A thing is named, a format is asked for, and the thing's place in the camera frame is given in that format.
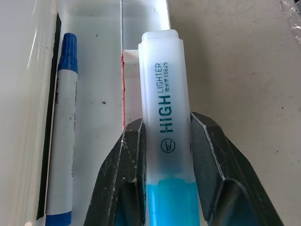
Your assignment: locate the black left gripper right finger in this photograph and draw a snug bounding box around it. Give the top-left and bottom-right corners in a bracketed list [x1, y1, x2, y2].
[189, 111, 285, 226]

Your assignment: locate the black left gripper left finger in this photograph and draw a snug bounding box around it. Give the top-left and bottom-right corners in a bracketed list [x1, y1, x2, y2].
[84, 117, 150, 226]

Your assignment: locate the blue highlighter with frosted cap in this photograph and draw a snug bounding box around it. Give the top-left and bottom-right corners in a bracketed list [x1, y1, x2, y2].
[137, 28, 201, 226]

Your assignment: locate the blue capped whiteboard marker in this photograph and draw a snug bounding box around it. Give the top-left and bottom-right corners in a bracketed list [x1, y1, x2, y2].
[45, 32, 79, 226]

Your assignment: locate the white plastic pencil case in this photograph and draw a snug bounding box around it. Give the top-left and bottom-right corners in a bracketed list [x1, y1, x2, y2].
[0, 0, 171, 226]

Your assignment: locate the clear plastic wrap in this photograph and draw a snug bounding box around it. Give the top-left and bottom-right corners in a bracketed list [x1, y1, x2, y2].
[280, 0, 301, 44]

